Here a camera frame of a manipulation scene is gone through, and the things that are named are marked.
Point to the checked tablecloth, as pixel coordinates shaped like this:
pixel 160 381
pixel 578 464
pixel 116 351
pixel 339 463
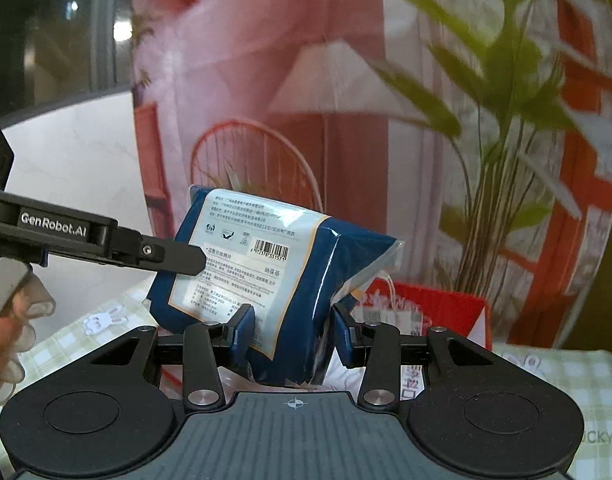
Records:
pixel 503 413

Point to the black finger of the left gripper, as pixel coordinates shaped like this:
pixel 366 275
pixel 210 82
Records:
pixel 171 256

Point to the red cardboard box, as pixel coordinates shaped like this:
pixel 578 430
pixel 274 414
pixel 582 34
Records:
pixel 413 309

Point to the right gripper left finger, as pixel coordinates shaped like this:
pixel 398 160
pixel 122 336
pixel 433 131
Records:
pixel 208 347

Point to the left hand in glove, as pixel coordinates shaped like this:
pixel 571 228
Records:
pixel 23 299

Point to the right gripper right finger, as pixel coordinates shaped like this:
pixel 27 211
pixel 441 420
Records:
pixel 375 348

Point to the printed room backdrop cloth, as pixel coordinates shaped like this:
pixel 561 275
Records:
pixel 478 132

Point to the dark window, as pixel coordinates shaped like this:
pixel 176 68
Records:
pixel 61 51

